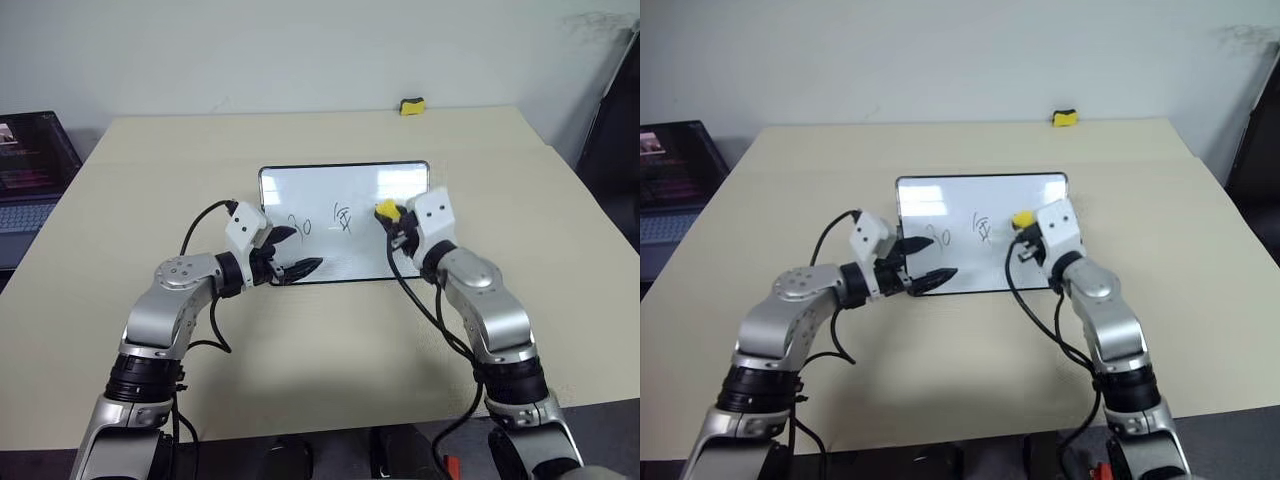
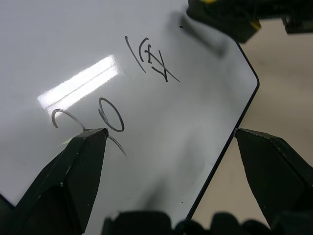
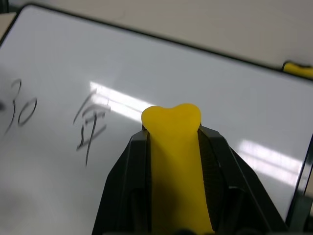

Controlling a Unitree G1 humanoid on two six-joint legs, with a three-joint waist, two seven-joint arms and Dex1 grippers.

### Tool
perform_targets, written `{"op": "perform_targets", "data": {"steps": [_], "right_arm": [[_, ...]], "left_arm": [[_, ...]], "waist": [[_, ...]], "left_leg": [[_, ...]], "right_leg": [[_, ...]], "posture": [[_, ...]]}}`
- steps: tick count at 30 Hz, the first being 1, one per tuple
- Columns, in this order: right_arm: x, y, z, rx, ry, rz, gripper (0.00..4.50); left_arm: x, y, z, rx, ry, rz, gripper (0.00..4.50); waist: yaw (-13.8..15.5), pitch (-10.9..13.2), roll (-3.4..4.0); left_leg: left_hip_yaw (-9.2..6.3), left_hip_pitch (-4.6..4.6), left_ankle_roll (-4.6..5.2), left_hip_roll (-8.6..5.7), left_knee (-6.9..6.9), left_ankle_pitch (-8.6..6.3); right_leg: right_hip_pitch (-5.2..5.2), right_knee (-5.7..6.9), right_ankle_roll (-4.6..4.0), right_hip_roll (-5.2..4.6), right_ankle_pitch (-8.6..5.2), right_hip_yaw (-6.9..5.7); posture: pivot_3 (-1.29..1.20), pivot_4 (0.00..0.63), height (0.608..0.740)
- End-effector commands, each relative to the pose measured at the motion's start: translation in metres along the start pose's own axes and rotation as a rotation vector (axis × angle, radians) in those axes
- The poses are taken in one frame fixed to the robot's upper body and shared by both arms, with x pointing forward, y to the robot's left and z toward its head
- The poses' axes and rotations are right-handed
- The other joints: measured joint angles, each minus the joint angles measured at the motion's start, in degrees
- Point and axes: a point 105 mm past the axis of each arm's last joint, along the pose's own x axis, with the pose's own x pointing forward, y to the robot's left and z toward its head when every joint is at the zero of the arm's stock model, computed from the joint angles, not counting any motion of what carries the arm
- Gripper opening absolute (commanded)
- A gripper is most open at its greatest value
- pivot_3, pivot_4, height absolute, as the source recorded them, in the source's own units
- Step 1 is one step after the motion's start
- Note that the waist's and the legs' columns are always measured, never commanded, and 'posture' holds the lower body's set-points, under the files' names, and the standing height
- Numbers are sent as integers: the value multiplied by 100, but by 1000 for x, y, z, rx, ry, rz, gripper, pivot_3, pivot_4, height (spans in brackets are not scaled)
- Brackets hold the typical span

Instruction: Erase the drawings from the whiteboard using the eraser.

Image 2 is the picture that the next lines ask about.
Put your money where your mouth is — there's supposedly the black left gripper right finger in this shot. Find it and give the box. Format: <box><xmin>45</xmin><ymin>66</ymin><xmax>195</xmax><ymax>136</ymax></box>
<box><xmin>234</xmin><ymin>128</ymin><xmax>313</xmax><ymax>229</ymax></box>

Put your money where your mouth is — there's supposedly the black eraser with yellow trim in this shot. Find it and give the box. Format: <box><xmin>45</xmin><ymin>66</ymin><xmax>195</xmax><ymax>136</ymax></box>
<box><xmin>185</xmin><ymin>0</ymin><xmax>262</xmax><ymax>45</ymax></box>

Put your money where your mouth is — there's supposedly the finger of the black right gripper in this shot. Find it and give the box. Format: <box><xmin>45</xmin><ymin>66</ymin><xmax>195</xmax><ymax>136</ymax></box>
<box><xmin>255</xmin><ymin>0</ymin><xmax>313</xmax><ymax>35</ymax></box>

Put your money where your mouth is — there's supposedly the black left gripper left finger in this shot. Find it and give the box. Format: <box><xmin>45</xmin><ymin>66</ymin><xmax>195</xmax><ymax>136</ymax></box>
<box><xmin>0</xmin><ymin>127</ymin><xmax>109</xmax><ymax>235</ymax></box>

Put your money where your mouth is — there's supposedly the white whiteboard with black frame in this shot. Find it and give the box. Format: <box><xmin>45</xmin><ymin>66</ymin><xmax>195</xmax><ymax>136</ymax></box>
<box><xmin>0</xmin><ymin>0</ymin><xmax>260</xmax><ymax>220</ymax></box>

